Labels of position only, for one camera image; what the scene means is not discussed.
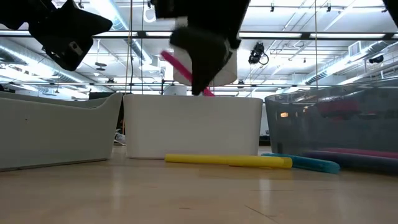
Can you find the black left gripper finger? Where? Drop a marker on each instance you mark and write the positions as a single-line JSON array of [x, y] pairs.
[[65, 56], [74, 21]]

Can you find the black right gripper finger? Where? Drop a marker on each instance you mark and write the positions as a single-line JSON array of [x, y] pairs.
[[206, 59]]

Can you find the pink highlighter marker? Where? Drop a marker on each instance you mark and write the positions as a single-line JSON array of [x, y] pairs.
[[175, 65]]

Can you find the white plastic bin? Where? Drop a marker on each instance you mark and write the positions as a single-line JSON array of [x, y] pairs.
[[192, 127]]

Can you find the yellow highlighter marker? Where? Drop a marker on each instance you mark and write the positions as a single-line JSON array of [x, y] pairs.
[[227, 160]]

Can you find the teal highlighter marker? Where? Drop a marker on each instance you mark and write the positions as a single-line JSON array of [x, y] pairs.
[[317, 165]]

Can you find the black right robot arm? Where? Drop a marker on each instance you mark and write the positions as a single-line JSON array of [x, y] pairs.
[[393, 6]]

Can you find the white hanging cylinder lamp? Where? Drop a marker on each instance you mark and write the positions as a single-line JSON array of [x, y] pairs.
[[228, 71]]

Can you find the dark ceiling disc fixture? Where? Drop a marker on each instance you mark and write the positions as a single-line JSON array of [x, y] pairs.
[[101, 65]]

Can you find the light grey plastic bin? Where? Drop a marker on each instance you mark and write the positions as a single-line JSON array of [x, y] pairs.
[[46, 133]]

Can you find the person's shoe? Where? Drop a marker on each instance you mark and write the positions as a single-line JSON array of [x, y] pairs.
[[120, 138]]

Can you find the dark grey translucent bin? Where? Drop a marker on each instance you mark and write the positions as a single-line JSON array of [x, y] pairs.
[[342, 130]]

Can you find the small black ceiling spotlight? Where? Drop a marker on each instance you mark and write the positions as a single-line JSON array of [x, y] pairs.
[[376, 59]]

